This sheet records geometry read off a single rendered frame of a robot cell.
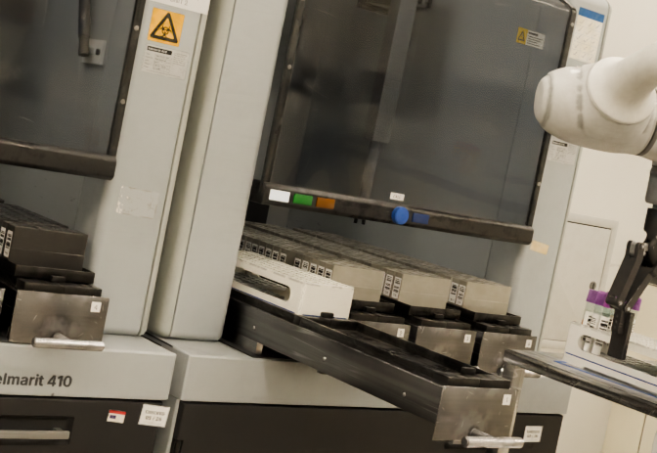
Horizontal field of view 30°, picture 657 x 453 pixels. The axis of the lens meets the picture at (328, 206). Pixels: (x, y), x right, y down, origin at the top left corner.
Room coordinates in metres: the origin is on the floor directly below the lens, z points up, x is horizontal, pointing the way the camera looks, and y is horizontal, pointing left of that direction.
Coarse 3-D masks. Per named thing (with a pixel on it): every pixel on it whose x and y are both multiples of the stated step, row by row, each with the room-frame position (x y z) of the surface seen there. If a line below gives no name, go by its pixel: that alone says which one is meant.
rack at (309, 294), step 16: (240, 256) 1.99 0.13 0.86; (256, 256) 2.05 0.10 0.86; (240, 272) 2.09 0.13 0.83; (256, 272) 1.91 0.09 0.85; (272, 272) 1.88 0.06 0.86; (288, 272) 1.91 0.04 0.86; (304, 272) 1.96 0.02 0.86; (240, 288) 1.94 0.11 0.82; (256, 288) 2.04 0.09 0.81; (272, 288) 1.99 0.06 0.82; (304, 288) 1.81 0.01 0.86; (320, 288) 1.83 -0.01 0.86; (336, 288) 1.85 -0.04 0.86; (352, 288) 1.87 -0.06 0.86; (288, 304) 1.83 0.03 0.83; (304, 304) 1.81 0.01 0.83; (320, 304) 1.83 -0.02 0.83; (336, 304) 1.85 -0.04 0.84
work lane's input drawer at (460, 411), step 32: (256, 320) 1.86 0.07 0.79; (288, 320) 1.81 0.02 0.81; (320, 320) 1.81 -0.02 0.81; (352, 320) 1.86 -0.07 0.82; (288, 352) 1.78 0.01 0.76; (320, 352) 1.72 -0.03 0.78; (352, 352) 1.67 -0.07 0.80; (384, 352) 1.63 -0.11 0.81; (416, 352) 1.74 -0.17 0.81; (352, 384) 1.66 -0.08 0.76; (384, 384) 1.61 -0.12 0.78; (416, 384) 1.56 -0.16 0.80; (448, 384) 1.53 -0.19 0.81; (480, 384) 1.57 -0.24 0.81; (448, 416) 1.53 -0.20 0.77; (480, 416) 1.56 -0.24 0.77; (512, 416) 1.60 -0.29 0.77
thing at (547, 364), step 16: (512, 352) 1.86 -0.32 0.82; (528, 352) 1.87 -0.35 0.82; (544, 352) 1.91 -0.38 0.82; (512, 368) 1.85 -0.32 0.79; (528, 368) 1.82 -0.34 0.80; (544, 368) 1.80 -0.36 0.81; (560, 368) 1.78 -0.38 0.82; (576, 368) 1.81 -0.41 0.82; (512, 384) 1.85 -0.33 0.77; (576, 384) 1.75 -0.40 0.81; (592, 384) 1.72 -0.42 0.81; (608, 384) 1.72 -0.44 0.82; (624, 384) 1.75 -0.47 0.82; (624, 400) 1.68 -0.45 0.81; (640, 400) 1.66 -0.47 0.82; (656, 400) 1.66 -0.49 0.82; (656, 416) 1.63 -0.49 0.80; (496, 448) 1.85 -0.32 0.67
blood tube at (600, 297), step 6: (600, 294) 1.83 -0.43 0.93; (600, 300) 1.83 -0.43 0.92; (594, 306) 1.84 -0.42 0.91; (600, 306) 1.83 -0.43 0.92; (594, 312) 1.83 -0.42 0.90; (600, 312) 1.83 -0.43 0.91; (594, 318) 1.83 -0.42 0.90; (594, 324) 1.83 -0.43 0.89; (588, 336) 1.83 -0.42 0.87; (588, 342) 1.83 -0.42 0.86; (588, 348) 1.83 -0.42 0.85
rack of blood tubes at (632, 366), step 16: (576, 336) 1.84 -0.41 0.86; (592, 336) 1.81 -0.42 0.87; (608, 336) 1.79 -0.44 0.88; (640, 336) 1.85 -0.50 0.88; (576, 352) 1.84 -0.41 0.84; (640, 352) 1.73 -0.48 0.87; (656, 352) 1.71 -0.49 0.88; (592, 368) 1.80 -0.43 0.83; (624, 368) 1.75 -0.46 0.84; (640, 368) 1.78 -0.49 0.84; (656, 368) 1.80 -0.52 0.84; (640, 384) 1.72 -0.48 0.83; (656, 384) 1.70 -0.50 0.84
